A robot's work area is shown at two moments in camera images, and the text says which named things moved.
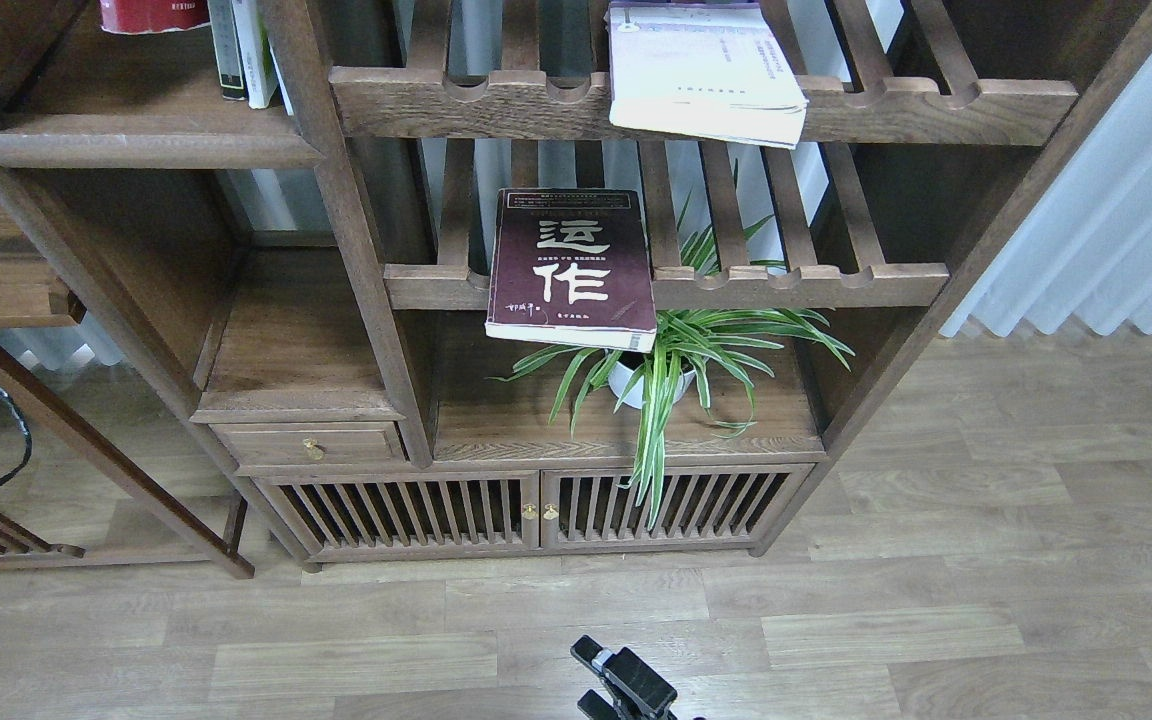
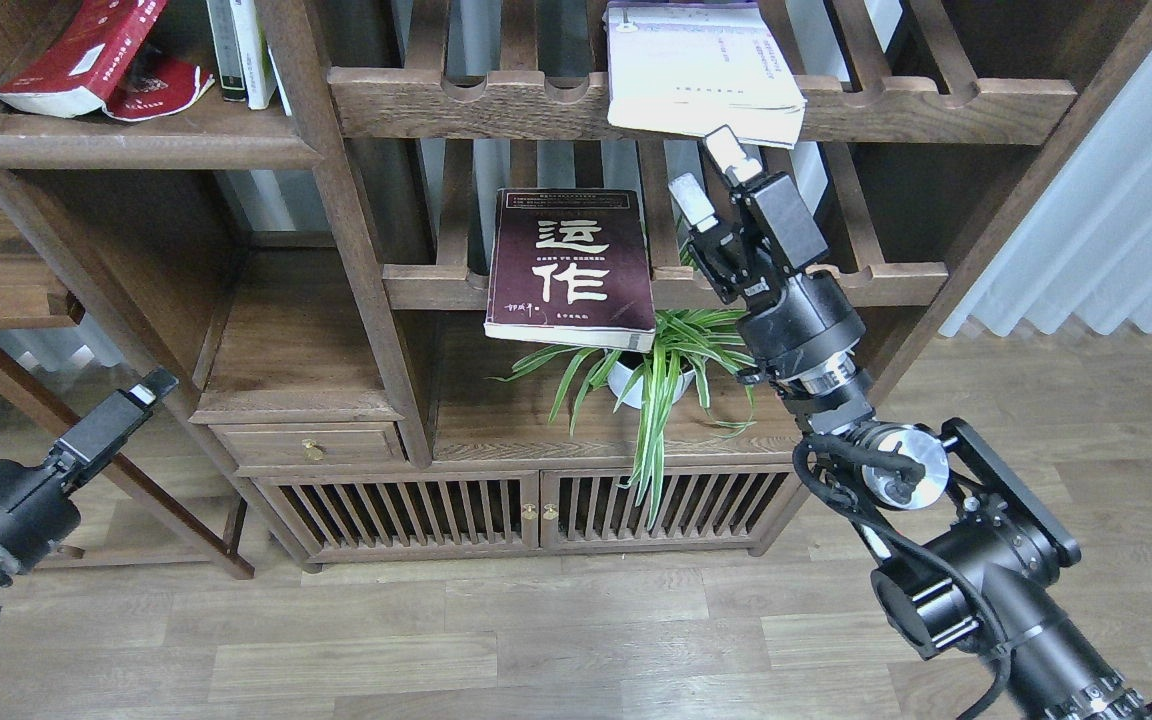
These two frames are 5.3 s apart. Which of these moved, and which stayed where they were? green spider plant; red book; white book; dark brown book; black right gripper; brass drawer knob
Moved: red book; black right gripper
Stayed: brass drawer knob; dark brown book; white book; green spider plant
